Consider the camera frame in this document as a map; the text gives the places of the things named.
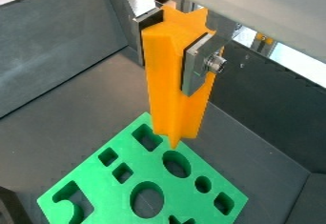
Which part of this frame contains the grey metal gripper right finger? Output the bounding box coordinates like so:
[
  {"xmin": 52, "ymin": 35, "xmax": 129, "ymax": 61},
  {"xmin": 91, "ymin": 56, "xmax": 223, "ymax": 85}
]
[{"xmin": 180, "ymin": 10, "xmax": 236, "ymax": 96}]

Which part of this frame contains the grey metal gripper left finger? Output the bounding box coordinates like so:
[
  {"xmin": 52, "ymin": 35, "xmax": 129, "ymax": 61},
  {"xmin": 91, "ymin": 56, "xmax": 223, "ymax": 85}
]
[{"xmin": 125, "ymin": 0, "xmax": 163, "ymax": 66}]

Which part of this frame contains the dark grey bin enclosure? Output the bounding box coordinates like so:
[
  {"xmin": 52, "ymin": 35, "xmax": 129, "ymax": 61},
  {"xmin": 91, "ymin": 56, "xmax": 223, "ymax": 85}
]
[{"xmin": 0, "ymin": 0, "xmax": 326, "ymax": 224}]

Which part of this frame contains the orange star-shaped block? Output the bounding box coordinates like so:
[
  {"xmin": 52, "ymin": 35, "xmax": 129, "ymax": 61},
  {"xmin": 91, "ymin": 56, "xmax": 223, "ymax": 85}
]
[{"xmin": 141, "ymin": 6, "xmax": 215, "ymax": 149}]

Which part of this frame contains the green shape sorter board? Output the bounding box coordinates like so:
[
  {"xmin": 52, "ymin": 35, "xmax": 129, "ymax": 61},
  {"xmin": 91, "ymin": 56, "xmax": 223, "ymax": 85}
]
[{"xmin": 37, "ymin": 113, "xmax": 248, "ymax": 224}]

